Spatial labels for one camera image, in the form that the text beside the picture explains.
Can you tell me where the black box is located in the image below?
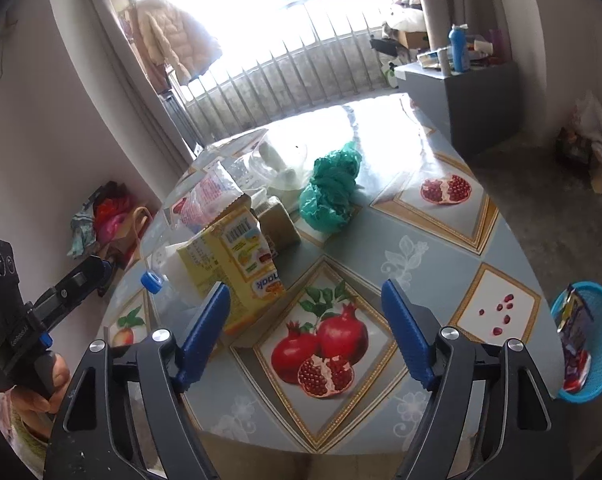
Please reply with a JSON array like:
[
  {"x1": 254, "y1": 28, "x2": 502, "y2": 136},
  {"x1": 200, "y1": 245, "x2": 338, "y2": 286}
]
[{"x1": 556, "y1": 127, "x2": 590, "y2": 162}]

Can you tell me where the brown box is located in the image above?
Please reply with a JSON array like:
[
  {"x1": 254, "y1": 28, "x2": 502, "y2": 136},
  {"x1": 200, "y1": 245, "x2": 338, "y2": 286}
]
[{"x1": 256, "y1": 197, "x2": 302, "y2": 257}]

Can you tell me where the cardboard box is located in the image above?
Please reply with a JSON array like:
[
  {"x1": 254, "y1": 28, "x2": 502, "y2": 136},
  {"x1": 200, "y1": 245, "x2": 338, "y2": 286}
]
[{"x1": 396, "y1": 30, "x2": 428, "y2": 49}]

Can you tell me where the person's left forearm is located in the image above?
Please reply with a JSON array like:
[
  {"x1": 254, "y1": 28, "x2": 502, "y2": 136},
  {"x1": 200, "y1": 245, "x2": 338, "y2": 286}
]
[{"x1": 0, "y1": 389, "x2": 49, "y2": 461}]

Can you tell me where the white plastic bag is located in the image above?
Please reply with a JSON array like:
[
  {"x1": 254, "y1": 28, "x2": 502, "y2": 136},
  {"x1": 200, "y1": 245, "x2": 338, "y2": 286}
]
[{"x1": 574, "y1": 92, "x2": 602, "y2": 147}]

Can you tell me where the purple snack bag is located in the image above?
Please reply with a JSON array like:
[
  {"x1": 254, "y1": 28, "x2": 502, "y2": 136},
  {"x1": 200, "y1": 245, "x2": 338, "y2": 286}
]
[{"x1": 556, "y1": 285, "x2": 595, "y2": 376}]

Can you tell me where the yellow juice carton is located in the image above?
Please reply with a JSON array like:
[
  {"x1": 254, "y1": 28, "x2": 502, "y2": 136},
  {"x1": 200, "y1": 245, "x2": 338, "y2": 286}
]
[{"x1": 177, "y1": 207, "x2": 287, "y2": 336}]

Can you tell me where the green plastic bag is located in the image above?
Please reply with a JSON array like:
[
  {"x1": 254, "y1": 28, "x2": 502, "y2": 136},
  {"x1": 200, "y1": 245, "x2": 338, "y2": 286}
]
[{"x1": 299, "y1": 142, "x2": 363, "y2": 234}]

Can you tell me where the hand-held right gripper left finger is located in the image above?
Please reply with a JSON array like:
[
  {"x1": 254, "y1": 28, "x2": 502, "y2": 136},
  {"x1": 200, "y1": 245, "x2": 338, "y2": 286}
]
[{"x1": 43, "y1": 281, "x2": 232, "y2": 480}]

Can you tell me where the window railing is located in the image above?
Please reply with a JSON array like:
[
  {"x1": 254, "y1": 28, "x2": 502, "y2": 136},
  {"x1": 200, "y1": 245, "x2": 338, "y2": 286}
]
[{"x1": 181, "y1": 25, "x2": 403, "y2": 137}]

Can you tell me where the red plastic bag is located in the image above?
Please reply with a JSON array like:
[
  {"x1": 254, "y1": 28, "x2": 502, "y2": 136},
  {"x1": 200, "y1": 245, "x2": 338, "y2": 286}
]
[{"x1": 93, "y1": 194, "x2": 138, "y2": 242}]

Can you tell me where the beige puffer jacket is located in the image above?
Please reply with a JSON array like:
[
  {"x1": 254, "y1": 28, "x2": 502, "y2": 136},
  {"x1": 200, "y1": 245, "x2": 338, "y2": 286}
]
[{"x1": 133, "y1": 0, "x2": 223, "y2": 82}]

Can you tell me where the brown paper bag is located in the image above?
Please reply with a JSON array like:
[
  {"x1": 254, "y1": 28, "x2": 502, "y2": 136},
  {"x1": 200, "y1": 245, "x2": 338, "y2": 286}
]
[{"x1": 108, "y1": 206, "x2": 155, "y2": 269}]

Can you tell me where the clear bag with pink print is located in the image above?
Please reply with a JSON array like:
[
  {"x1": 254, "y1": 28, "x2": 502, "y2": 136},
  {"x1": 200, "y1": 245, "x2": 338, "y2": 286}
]
[{"x1": 171, "y1": 160, "x2": 247, "y2": 234}]

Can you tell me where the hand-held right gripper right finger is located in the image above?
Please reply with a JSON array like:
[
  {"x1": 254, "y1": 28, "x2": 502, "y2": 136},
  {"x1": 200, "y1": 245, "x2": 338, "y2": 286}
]
[{"x1": 381, "y1": 279, "x2": 574, "y2": 480}]

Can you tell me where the clear bottle with blue cap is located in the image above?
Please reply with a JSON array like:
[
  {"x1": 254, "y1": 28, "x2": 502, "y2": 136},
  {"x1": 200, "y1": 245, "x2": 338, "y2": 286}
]
[{"x1": 141, "y1": 270, "x2": 198, "y2": 322}]

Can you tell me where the grey curtain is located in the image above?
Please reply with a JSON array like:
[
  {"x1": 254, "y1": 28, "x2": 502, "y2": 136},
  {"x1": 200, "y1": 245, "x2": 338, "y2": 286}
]
[{"x1": 410, "y1": 0, "x2": 463, "y2": 57}]

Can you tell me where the teal patterned cloth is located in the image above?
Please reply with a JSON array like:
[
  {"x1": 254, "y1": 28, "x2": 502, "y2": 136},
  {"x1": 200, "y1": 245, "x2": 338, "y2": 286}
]
[{"x1": 70, "y1": 207, "x2": 100, "y2": 261}]

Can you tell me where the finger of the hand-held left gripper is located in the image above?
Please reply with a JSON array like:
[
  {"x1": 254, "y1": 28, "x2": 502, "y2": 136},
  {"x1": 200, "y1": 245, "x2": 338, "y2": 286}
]
[{"x1": 31, "y1": 255, "x2": 114, "y2": 336}]

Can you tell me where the grey cabinet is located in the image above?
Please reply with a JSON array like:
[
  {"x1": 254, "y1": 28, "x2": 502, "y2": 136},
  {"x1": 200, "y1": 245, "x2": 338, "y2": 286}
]
[{"x1": 395, "y1": 60, "x2": 523, "y2": 162}]

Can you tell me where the white plastic container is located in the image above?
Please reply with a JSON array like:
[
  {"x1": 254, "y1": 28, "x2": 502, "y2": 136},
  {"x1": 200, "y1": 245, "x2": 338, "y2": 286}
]
[{"x1": 250, "y1": 140, "x2": 313, "y2": 206}]

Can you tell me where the person's left hand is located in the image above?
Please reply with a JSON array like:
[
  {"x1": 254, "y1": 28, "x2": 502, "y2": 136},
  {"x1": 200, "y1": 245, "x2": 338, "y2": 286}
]
[{"x1": 12, "y1": 354, "x2": 72, "y2": 442}]

